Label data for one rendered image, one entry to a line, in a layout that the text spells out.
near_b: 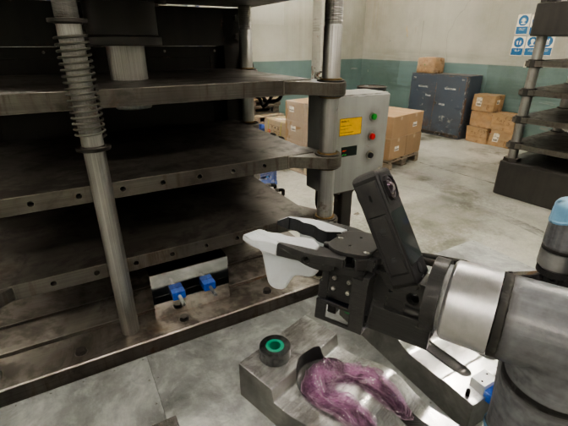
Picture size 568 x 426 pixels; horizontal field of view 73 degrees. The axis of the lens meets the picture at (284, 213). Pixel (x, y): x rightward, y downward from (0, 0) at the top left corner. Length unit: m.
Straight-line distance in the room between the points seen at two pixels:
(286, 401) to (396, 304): 0.66
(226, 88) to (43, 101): 0.50
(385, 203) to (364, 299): 0.09
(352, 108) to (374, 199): 1.22
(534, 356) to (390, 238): 0.14
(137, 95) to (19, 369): 0.86
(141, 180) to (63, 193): 0.20
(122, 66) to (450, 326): 1.26
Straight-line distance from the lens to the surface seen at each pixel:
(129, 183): 1.21
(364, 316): 0.41
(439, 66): 8.28
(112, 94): 1.19
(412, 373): 1.19
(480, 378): 1.11
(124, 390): 1.21
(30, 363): 1.43
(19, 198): 1.21
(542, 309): 0.36
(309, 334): 1.13
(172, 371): 1.22
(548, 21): 4.95
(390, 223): 0.36
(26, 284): 1.31
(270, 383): 1.00
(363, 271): 0.38
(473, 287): 0.36
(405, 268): 0.37
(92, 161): 1.13
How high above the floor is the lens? 1.65
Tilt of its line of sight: 24 degrees down
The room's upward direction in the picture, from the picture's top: straight up
